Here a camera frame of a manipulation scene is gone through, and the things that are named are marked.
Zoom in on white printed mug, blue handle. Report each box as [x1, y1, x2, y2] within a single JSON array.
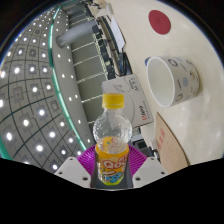
[[144, 55, 201, 109]]

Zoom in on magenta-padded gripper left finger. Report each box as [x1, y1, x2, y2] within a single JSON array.
[[53, 145, 99, 189]]

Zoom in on open white box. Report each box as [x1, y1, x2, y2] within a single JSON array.
[[87, 0, 114, 18]]

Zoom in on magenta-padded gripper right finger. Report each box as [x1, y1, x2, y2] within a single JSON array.
[[127, 144, 168, 189]]

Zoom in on row of black chairs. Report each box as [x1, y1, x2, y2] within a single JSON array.
[[91, 16, 118, 82]]

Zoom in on yellow-capped clear drink bottle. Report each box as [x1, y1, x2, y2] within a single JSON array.
[[92, 93, 133, 186]]

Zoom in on ceiling lights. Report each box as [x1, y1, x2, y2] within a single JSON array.
[[0, 6, 98, 173]]

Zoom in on white cardboard paper box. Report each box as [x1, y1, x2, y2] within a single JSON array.
[[101, 73, 155, 128]]

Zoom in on flat round red coaster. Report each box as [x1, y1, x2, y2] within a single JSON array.
[[147, 9, 172, 36]]

